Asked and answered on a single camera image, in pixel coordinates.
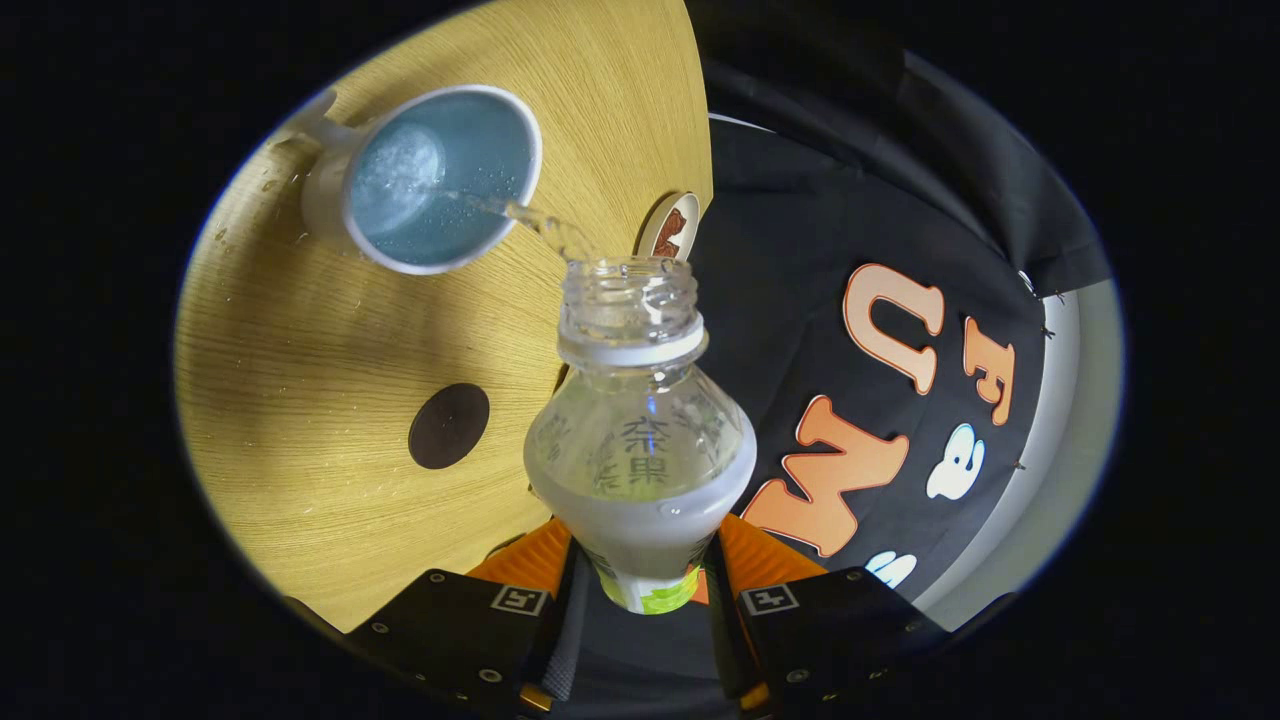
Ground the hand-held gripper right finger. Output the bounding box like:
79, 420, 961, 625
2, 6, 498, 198
703, 513, 951, 717

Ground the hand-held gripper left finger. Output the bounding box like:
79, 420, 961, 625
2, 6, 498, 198
345, 517, 582, 717

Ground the clear plastic juice bottle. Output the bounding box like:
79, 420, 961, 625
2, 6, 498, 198
524, 256, 758, 615

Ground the dark brown round coaster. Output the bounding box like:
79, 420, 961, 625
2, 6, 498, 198
408, 383, 491, 470

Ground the white cup with blue inside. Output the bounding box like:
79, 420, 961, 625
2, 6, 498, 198
290, 84, 543, 276

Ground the wooden table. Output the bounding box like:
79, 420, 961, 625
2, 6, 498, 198
175, 0, 714, 634

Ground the red-brown meat piece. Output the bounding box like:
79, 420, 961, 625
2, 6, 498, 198
653, 208, 689, 260

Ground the white round plate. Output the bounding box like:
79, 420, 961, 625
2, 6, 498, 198
635, 192, 701, 263

